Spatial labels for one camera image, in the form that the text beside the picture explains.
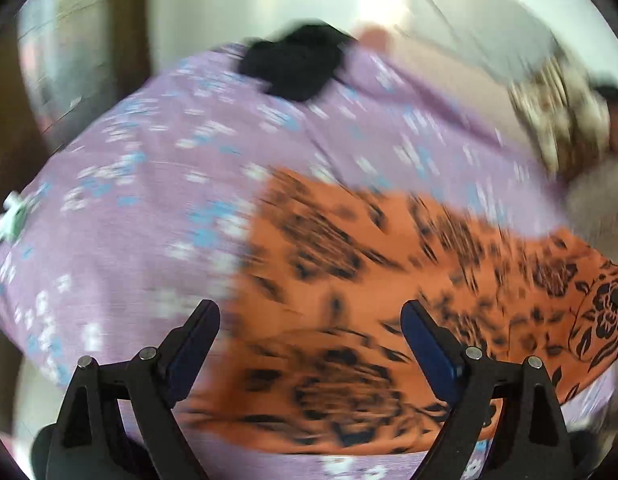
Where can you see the black garment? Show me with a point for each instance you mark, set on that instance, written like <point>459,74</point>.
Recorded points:
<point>296,62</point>

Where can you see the white green plastic clip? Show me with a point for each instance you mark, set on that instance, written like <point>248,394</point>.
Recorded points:
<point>11,217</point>

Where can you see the grey pillow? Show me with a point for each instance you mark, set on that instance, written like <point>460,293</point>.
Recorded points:
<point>489,30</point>

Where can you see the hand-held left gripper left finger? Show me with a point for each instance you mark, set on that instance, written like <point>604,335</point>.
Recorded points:
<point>186,352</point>

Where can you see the orange black floral blouse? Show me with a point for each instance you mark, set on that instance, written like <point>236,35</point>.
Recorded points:
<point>369,310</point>

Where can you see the striped floral cushion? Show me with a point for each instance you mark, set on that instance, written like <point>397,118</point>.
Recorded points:
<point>599,205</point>

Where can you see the dark cloth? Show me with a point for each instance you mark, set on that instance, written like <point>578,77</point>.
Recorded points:
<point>614,97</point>

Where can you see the cream brown floral cloth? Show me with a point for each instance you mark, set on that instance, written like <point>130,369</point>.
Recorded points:
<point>559,110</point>

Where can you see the patterned glass door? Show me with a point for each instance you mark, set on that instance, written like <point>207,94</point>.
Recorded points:
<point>59,45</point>

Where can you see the beige bolster cushion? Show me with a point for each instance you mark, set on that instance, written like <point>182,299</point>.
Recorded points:
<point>439,90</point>

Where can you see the purple floral bedsheet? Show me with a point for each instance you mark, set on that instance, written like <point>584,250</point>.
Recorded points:
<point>139,210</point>

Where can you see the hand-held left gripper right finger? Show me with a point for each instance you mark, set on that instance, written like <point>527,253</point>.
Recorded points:
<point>434,352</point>

